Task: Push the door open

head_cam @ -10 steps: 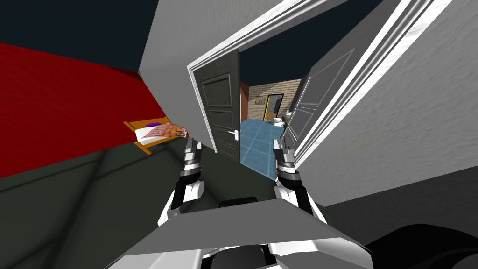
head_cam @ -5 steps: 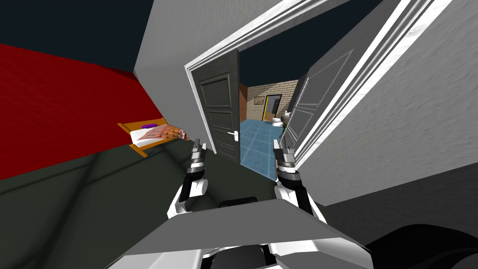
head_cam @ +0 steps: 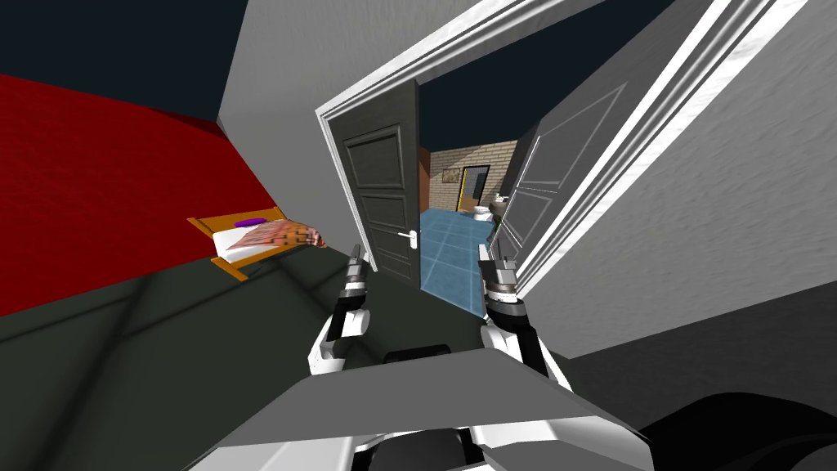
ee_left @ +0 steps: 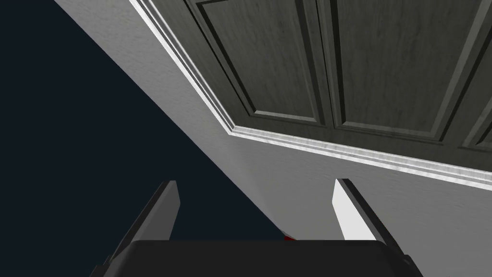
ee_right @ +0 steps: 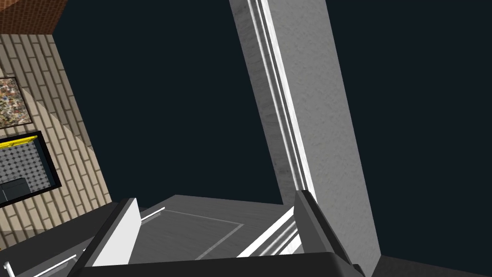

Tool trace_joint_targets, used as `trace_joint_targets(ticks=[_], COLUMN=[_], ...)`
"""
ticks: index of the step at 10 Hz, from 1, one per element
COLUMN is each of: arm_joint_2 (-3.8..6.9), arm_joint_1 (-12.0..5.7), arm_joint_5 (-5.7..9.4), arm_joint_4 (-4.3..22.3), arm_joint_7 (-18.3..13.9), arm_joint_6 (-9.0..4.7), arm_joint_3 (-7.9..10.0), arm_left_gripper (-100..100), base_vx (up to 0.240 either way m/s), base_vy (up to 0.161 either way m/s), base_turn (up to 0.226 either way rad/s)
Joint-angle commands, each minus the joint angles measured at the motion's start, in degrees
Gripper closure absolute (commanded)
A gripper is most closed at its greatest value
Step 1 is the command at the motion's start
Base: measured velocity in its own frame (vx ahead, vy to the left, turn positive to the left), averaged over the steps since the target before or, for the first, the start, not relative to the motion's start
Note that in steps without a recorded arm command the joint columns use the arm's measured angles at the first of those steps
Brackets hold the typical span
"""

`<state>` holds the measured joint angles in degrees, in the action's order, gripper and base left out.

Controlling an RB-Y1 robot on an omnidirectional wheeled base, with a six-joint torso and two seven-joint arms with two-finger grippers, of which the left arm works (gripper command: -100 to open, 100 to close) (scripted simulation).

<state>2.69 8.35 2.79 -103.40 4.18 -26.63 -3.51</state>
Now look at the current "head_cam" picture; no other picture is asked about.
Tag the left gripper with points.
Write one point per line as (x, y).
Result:
(356, 272)

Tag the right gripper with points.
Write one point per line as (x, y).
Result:
(499, 275)

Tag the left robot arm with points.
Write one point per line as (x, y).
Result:
(340, 327)

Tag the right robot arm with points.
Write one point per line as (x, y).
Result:
(516, 327)

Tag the white toilet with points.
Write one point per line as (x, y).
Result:
(483, 212)

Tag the yellow-framed dark door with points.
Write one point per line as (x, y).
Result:
(475, 188)

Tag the dark grey panelled door leaf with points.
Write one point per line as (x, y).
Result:
(382, 176)

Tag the orange wooden bed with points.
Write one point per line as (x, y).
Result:
(261, 239)

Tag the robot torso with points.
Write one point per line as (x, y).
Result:
(418, 399)

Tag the framed wall picture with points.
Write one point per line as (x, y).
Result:
(451, 176)

